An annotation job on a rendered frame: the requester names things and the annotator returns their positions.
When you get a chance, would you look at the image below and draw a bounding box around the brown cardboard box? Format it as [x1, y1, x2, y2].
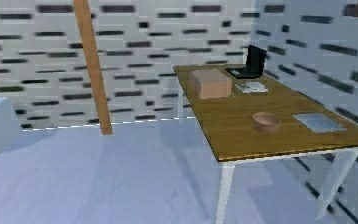
[190, 68, 233, 100]

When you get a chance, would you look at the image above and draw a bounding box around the wooden table with white legs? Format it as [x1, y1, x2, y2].
[172, 63, 358, 224]

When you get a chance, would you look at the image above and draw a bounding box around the brown wooden bowl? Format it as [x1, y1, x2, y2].
[251, 111, 281, 134]

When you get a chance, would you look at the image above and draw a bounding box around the black open laptop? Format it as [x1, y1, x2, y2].
[225, 44, 268, 80]

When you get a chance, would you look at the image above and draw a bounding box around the leaning wooden pole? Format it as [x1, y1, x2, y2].
[72, 0, 114, 136]

